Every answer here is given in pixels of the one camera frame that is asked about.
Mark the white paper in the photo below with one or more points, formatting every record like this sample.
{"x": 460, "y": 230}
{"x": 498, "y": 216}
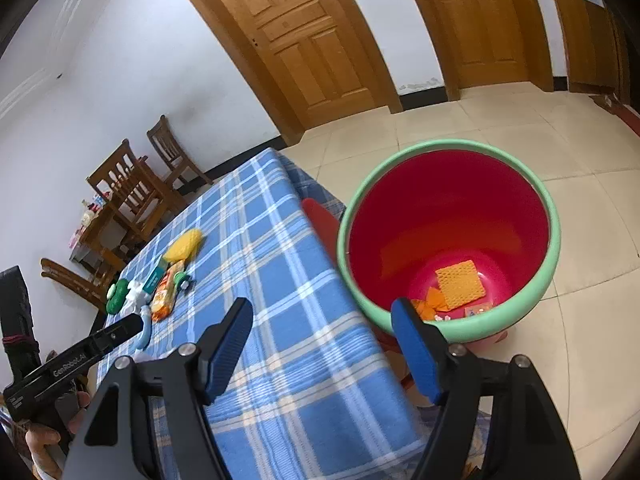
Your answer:
{"x": 136, "y": 297}

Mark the white teal medicine box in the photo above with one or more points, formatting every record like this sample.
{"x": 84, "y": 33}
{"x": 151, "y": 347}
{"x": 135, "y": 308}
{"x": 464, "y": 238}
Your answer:
{"x": 156, "y": 275}

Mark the wooden chair front left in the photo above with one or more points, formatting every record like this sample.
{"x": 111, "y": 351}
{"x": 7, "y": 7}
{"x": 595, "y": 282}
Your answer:
{"x": 93, "y": 289}

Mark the red green trash bin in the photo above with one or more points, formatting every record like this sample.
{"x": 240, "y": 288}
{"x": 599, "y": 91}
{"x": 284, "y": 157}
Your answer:
{"x": 439, "y": 203}

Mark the blue plaid tablecloth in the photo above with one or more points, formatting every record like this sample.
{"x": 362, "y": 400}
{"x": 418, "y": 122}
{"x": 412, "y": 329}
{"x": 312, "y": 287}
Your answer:
{"x": 313, "y": 395}

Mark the orange cardboard box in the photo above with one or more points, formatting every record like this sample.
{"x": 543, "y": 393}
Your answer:
{"x": 477, "y": 309}

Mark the wooden chair far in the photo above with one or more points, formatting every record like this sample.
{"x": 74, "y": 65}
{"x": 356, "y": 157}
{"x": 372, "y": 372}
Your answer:
{"x": 172, "y": 154}

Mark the green flower-shaped container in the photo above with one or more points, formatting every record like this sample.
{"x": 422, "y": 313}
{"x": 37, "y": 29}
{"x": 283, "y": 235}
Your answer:
{"x": 116, "y": 296}

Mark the wooden chair near table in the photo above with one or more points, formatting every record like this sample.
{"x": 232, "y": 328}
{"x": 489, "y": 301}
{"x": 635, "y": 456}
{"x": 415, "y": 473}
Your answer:
{"x": 133, "y": 196}

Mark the yellow foam net sleeve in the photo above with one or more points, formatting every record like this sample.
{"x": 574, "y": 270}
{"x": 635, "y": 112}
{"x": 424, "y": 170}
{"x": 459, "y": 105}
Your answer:
{"x": 184, "y": 247}

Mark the left wooden door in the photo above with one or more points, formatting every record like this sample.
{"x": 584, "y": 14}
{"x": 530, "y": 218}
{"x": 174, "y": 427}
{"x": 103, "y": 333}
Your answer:
{"x": 309, "y": 62}

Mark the wooden dining table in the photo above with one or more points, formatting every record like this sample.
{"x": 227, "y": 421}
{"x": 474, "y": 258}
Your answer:
{"x": 113, "y": 237}

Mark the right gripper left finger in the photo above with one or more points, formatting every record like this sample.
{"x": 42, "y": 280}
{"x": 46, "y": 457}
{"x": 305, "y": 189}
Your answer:
{"x": 117, "y": 439}

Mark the right wooden door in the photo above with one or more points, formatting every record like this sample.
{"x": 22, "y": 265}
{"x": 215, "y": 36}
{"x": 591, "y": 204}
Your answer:
{"x": 483, "y": 42}

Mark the orange snack packet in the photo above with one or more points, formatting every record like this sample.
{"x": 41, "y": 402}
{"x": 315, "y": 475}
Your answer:
{"x": 165, "y": 295}

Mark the person's left hand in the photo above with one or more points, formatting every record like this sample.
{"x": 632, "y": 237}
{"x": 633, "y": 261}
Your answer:
{"x": 40, "y": 439}

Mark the green capped small bottle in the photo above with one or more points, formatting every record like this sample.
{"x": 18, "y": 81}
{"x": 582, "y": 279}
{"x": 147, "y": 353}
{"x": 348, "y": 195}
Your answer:
{"x": 182, "y": 281}

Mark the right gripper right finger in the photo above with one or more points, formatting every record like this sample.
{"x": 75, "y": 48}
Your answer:
{"x": 526, "y": 437}

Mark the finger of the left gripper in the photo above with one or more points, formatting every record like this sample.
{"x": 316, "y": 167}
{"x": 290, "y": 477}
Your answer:
{"x": 110, "y": 337}

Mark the wooden door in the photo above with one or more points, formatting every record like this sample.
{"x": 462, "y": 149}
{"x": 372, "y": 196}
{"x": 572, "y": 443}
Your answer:
{"x": 309, "y": 62}
{"x": 483, "y": 42}

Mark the orange foam net piece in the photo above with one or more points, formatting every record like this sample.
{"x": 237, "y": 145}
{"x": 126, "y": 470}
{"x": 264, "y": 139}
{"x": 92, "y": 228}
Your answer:
{"x": 459, "y": 284}

